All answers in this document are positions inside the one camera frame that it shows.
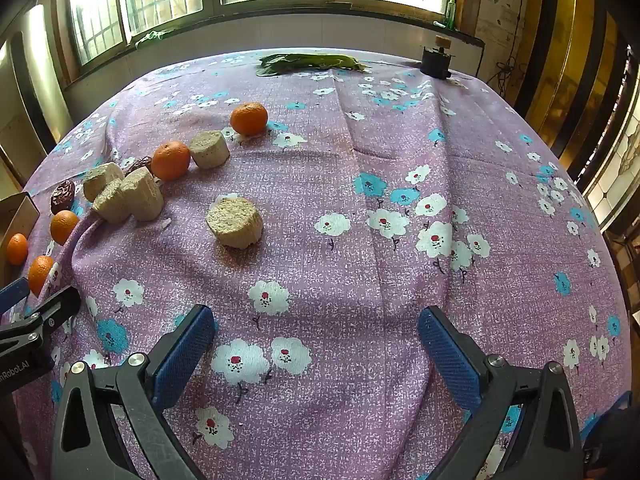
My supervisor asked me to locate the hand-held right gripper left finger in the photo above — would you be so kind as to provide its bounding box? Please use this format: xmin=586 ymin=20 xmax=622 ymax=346
xmin=50 ymin=304 xmax=217 ymax=480

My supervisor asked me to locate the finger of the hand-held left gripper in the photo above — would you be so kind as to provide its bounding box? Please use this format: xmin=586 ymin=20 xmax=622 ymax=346
xmin=0 ymin=286 xmax=82 ymax=350
xmin=0 ymin=276 xmax=31 ymax=313

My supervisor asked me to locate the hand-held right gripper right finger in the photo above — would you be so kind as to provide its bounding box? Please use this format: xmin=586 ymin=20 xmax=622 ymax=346
xmin=417 ymin=306 xmax=583 ymax=480

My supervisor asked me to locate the orange mandarin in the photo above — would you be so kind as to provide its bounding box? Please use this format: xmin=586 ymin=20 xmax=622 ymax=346
xmin=230 ymin=102 xmax=269 ymax=137
xmin=6 ymin=233 xmax=29 ymax=266
xmin=27 ymin=255 xmax=56 ymax=296
xmin=50 ymin=210 xmax=81 ymax=246
xmin=151 ymin=141 xmax=192 ymax=181

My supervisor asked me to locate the shallow cardboard box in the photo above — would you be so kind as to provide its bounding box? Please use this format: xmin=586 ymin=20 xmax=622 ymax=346
xmin=0 ymin=191 xmax=40 ymax=286

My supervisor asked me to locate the dried red date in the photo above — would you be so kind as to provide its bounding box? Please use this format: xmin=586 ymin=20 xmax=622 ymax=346
xmin=121 ymin=156 xmax=152 ymax=177
xmin=50 ymin=179 xmax=76 ymax=216

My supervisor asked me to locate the beige puffed rice cake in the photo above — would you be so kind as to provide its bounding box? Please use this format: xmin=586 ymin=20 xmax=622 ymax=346
xmin=82 ymin=162 xmax=125 ymax=203

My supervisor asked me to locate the champagne tower air conditioner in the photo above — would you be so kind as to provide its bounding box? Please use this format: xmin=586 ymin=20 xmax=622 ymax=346
xmin=0 ymin=30 xmax=73 ymax=181

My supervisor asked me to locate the purple floral tablecloth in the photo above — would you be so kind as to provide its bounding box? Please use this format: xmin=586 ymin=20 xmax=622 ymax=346
xmin=12 ymin=50 xmax=633 ymax=480

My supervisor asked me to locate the green cloth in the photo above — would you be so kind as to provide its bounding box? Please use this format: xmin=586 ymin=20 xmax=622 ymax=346
xmin=135 ymin=29 xmax=176 ymax=51

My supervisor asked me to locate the small black device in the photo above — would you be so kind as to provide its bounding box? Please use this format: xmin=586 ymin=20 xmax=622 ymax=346
xmin=419 ymin=35 xmax=453 ymax=80

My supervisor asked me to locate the green leafy vegetable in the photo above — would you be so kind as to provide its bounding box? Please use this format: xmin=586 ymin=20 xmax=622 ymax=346
xmin=256 ymin=52 xmax=371 ymax=78

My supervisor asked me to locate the wooden glass panel door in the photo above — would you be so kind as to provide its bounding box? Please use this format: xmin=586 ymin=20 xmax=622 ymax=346
xmin=515 ymin=0 xmax=640 ymax=241

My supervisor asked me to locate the black wall cable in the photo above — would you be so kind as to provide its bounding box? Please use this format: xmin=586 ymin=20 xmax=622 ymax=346
xmin=487 ymin=35 xmax=521 ymax=93

